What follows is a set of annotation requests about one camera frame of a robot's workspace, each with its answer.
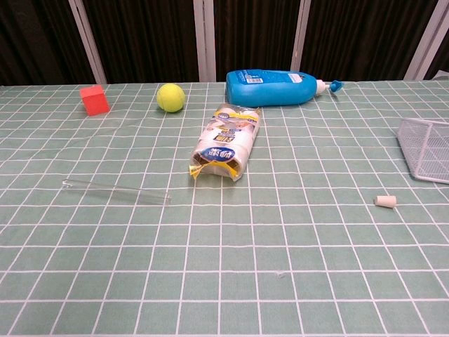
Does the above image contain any green checked tablecloth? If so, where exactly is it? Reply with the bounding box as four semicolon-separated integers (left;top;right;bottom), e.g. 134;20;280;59
0;79;449;337

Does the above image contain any red cube block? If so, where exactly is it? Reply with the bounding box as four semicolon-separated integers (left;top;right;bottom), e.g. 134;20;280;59
79;84;111;117

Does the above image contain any white tapered stopper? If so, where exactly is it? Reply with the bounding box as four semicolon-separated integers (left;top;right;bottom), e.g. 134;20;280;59
373;195;398;209

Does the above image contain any white frame post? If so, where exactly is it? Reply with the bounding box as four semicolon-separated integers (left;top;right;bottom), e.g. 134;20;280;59
68;0;108;85
193;0;217;84
403;0;449;81
290;0;311;73

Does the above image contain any yellow tennis ball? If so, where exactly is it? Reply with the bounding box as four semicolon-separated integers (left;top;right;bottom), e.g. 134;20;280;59
156;83;186;113

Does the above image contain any dark pleated curtain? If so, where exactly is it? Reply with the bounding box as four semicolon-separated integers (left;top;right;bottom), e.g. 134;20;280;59
0;0;449;86

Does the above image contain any clear glass test tube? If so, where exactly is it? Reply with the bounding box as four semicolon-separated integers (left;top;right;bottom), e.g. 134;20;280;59
62;178;173;206

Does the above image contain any wrapped toilet paper pack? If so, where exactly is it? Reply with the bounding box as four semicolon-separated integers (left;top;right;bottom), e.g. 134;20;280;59
189;103;262;183

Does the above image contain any white wire mesh basket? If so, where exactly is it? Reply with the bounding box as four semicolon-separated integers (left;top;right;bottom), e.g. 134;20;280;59
396;117;449;185

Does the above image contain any blue detergent pump bottle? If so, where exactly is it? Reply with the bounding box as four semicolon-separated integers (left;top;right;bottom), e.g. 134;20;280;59
225;69;344;107

